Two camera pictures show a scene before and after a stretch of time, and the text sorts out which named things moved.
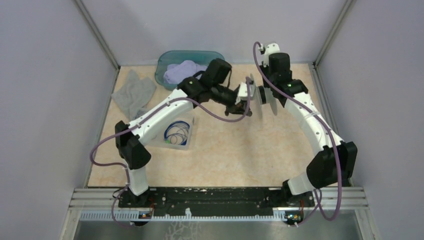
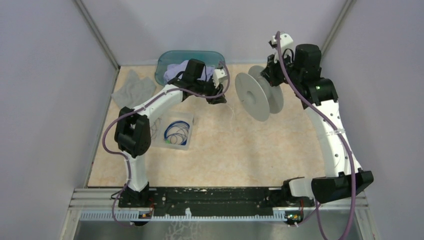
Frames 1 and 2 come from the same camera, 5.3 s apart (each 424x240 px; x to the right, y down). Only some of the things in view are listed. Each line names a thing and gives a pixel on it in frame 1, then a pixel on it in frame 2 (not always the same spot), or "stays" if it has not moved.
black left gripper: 240,108 → 217,100
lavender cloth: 175,73 stays
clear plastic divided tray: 175,133 stays
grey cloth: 133,93 stays
